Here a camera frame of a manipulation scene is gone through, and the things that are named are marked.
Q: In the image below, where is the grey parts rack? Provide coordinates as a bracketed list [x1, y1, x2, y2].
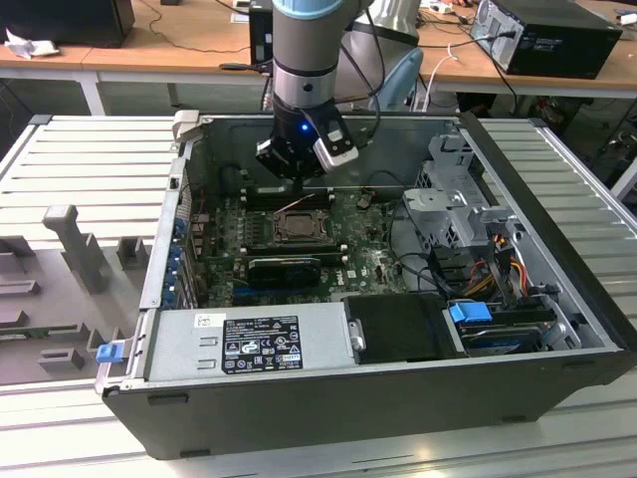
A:
[0, 203, 155, 387]

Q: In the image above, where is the grey power supply unit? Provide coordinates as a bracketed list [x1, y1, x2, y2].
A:
[143, 301, 367, 384]

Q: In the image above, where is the black plastic shroud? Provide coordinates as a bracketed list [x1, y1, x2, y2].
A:
[342, 292, 469, 365]

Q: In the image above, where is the green motherboard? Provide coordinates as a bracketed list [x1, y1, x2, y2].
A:
[196, 191, 414, 308]

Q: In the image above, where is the hard disk in blue carrier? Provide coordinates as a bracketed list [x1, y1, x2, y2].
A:
[446, 300, 544, 358]

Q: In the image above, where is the coloured wire bundle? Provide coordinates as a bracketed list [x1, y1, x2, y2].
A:
[467, 233, 530, 301]

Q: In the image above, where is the black desktop computer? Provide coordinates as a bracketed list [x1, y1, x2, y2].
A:
[470, 0, 624, 81]

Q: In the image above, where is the black RAM slot bank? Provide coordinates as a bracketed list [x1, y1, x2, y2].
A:
[241, 184, 335, 211]
[241, 241, 347, 266]

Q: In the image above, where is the large black box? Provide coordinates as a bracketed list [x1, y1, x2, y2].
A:
[0, 0, 136, 50]

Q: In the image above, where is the pale blue teach pendant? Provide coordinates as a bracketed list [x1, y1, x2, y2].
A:
[370, 47, 425, 112]

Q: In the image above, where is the grey case latch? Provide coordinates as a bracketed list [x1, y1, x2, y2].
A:
[171, 110, 202, 146]

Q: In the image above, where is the white cable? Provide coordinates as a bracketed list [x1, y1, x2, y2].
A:
[424, 43, 460, 112]

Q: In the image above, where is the grey metal drive cage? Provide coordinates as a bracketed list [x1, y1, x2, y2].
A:
[401, 132, 519, 250]

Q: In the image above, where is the CPU socket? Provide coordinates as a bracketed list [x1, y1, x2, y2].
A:
[268, 206, 337, 249]

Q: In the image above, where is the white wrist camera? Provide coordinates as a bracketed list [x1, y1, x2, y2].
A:
[312, 107, 361, 174]

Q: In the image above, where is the wooden desk with white frame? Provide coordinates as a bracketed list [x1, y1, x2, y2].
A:
[416, 0, 637, 116]
[0, 0, 275, 117]

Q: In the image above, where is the black graphics card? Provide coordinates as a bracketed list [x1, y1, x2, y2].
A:
[247, 256, 322, 290]

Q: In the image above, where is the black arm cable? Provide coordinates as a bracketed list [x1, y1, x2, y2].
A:
[340, 9, 385, 150]

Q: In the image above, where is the small black computer tower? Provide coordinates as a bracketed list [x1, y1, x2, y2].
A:
[248, 3, 276, 66]

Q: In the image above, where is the black open PC case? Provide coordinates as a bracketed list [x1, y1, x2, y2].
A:
[94, 110, 631, 462]

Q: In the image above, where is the crumpled white paper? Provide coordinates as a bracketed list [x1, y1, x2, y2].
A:
[3, 27, 62, 60]

